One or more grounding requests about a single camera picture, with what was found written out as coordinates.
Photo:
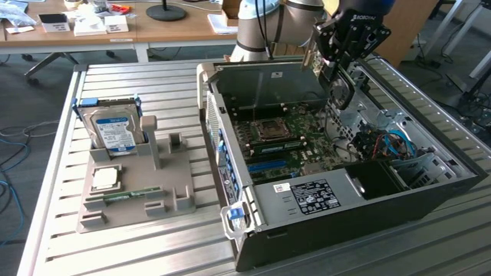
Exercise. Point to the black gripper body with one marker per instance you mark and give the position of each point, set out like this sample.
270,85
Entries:
358,17

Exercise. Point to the graphics card with metal bracket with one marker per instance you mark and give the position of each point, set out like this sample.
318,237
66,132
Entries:
342,92

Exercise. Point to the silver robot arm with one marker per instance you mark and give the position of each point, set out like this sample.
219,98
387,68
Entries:
264,26

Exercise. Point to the wooden cabinet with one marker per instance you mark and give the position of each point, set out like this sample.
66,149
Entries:
414,23

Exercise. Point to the small cardboard box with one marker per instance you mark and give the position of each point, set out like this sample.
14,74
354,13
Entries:
230,11

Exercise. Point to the white paper stack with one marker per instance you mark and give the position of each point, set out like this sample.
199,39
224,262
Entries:
220,26

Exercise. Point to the perforated metal drive cage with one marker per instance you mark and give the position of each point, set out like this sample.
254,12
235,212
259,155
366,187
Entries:
344,120

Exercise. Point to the metal CPU socket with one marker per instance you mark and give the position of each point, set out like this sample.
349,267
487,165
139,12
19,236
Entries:
268,129

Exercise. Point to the black power connector bundle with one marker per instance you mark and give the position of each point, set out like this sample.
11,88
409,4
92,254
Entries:
365,143

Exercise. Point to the green motherboard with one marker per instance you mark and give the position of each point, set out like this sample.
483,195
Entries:
311,149

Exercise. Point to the wooden office desk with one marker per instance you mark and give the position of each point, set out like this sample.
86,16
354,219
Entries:
58,40
172,31

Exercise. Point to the black round lamp base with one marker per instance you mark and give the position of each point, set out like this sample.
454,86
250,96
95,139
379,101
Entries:
167,13

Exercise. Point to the silver finned chipset heatsink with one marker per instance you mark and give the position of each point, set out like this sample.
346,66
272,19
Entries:
312,169

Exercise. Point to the blue expansion slot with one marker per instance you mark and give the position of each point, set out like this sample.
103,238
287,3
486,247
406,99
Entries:
268,166

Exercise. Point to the orange plastic object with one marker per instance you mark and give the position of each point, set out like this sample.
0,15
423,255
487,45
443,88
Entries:
120,8

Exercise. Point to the small white labelled box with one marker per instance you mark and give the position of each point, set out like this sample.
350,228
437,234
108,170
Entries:
115,26

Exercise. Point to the grey power supply unit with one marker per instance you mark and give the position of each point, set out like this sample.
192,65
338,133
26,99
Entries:
276,207

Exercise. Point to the white box with cup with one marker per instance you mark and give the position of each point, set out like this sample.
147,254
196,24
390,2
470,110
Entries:
90,30

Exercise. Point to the hard disk in blue carrier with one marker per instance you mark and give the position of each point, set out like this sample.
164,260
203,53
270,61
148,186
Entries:
111,129

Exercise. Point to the blue case release latch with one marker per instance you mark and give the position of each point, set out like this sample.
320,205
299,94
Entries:
235,214

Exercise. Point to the beige tape roll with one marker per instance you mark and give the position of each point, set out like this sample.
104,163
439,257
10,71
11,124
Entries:
72,3

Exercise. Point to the black open PC case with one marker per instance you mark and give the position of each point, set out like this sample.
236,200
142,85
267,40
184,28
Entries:
344,230

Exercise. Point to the grey plastic parts rack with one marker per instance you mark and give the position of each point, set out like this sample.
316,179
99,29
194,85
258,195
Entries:
138,178

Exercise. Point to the white box with black insert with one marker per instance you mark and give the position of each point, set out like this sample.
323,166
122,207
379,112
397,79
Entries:
55,26

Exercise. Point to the silver CPU chip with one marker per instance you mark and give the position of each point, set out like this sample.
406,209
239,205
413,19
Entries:
104,178

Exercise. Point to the bare green RAM stick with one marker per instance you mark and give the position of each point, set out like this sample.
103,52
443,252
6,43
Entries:
123,195

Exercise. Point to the white paper card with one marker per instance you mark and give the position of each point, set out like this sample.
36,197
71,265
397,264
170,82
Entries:
19,30

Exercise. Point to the clear plastic bag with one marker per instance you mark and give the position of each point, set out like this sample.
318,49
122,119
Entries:
15,14

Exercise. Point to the white table frame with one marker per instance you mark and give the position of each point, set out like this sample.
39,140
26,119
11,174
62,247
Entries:
481,64

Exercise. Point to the metal disk bay bracket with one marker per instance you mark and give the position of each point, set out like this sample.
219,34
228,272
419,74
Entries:
426,169

